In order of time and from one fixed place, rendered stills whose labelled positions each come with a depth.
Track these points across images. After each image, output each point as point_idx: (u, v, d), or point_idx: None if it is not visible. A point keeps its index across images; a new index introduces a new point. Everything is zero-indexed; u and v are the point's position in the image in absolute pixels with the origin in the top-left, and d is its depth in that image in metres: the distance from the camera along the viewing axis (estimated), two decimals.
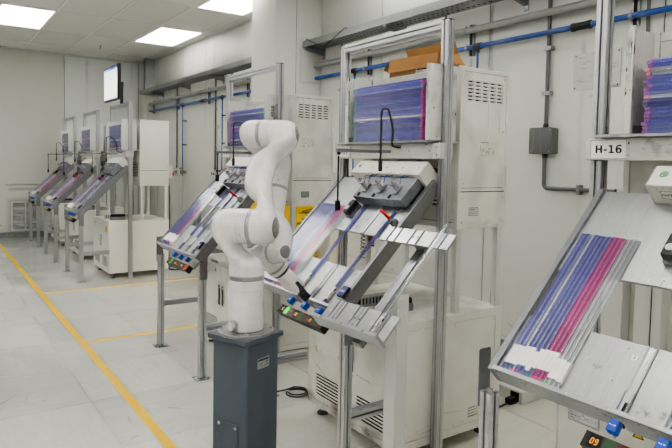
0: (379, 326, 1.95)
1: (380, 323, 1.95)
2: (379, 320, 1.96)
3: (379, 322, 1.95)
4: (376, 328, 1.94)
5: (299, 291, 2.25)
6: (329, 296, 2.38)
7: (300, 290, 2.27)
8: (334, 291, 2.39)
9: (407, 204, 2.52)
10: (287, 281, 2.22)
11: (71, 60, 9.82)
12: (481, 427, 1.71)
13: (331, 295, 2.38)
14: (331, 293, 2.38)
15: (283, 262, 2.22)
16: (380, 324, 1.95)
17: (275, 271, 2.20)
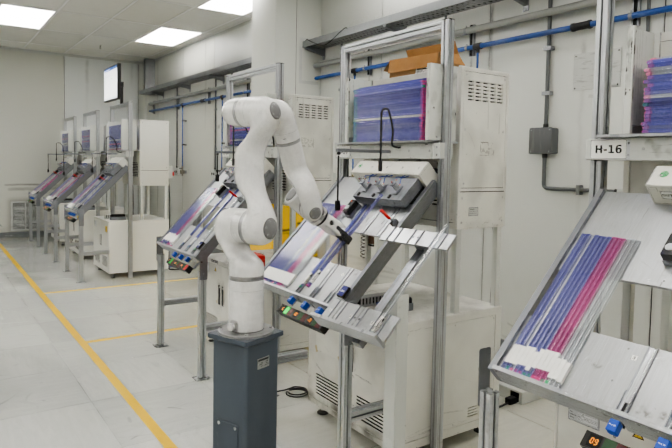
0: (379, 326, 1.95)
1: (380, 323, 1.95)
2: (379, 320, 1.96)
3: (379, 322, 1.95)
4: (376, 328, 1.94)
5: None
6: (313, 279, 2.33)
7: None
8: (318, 274, 2.34)
9: (407, 204, 2.52)
10: None
11: (71, 60, 9.82)
12: (481, 427, 1.71)
13: (315, 279, 2.34)
14: (315, 276, 2.33)
15: None
16: (380, 324, 1.95)
17: None
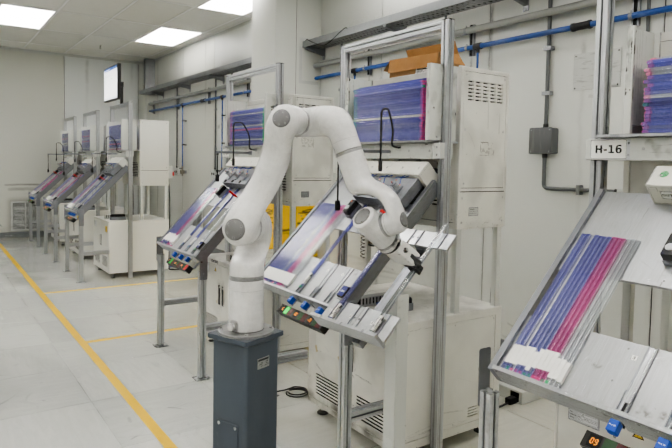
0: (378, 325, 1.95)
1: (379, 322, 1.95)
2: (378, 319, 1.96)
3: (378, 321, 1.95)
4: (375, 327, 1.94)
5: None
6: (334, 314, 2.11)
7: None
8: (339, 308, 2.13)
9: (407, 204, 2.52)
10: None
11: (71, 60, 9.82)
12: (481, 427, 1.71)
13: (336, 313, 2.12)
14: (336, 310, 2.12)
15: None
16: (379, 323, 1.95)
17: None
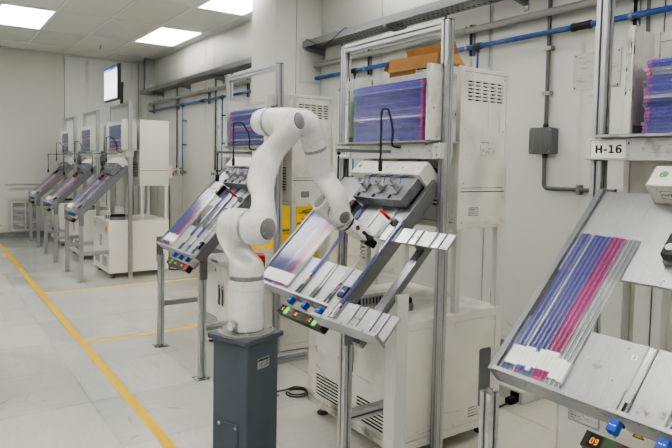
0: (337, 289, 2.40)
1: (338, 286, 2.40)
2: (337, 284, 2.41)
3: (337, 286, 2.40)
4: (334, 290, 2.39)
5: None
6: (334, 314, 2.11)
7: None
8: (339, 308, 2.13)
9: (407, 204, 2.52)
10: None
11: (71, 60, 9.82)
12: (481, 427, 1.71)
13: (336, 313, 2.12)
14: (336, 310, 2.12)
15: None
16: (338, 287, 2.40)
17: None
